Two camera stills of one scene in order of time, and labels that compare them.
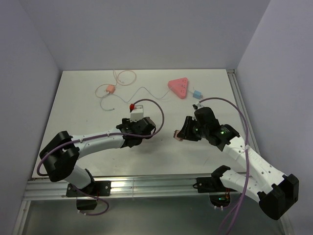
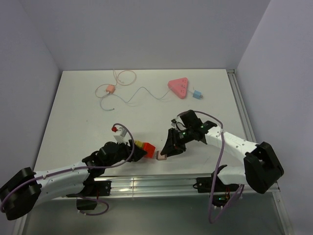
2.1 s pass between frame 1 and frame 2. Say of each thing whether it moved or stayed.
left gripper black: moved
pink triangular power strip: stayed
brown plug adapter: moved
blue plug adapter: stayed
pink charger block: stayed
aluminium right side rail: stayed
